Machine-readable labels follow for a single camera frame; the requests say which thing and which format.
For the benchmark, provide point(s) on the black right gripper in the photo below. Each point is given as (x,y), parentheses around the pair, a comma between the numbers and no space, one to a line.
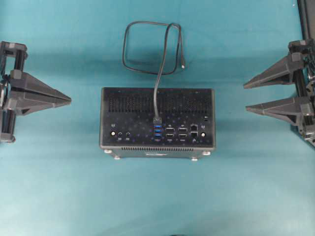
(297,67)

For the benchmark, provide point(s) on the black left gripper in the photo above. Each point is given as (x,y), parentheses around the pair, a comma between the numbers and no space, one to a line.
(10,107)

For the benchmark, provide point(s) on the black mini PC box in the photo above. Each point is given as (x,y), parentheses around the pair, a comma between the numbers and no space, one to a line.
(168,123)

